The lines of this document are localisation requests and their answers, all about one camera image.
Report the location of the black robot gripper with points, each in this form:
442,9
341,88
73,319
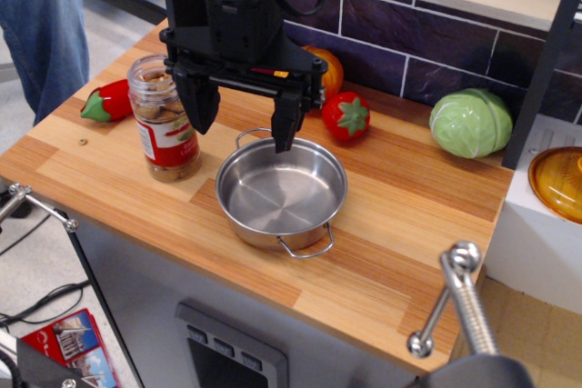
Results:
241,44

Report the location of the clear almond jar red label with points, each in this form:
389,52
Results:
168,139

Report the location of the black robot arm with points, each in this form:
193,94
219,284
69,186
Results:
241,45

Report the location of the stainless steel pot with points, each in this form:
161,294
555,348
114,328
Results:
282,201

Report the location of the orange toy pumpkin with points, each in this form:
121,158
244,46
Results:
333,79

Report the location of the red toy strawberry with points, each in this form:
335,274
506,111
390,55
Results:
346,116

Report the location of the red toy chili pepper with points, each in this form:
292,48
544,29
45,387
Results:
108,103

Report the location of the person leg blue jeans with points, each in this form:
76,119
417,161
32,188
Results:
47,42

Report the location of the green toy cabbage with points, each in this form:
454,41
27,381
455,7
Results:
471,123

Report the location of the left metal clamp screw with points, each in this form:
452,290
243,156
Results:
19,195

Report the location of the metal clamp screw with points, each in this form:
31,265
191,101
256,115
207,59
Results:
19,195
458,264

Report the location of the grey oven control panel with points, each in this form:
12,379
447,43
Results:
223,356

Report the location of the right metal clamp screw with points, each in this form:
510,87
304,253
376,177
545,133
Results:
458,264

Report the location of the red picture booklet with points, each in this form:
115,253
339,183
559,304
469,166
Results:
75,342

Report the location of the amber glass lid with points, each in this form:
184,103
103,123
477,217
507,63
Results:
555,177

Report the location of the dark grey shelf post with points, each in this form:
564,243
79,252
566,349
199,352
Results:
556,39

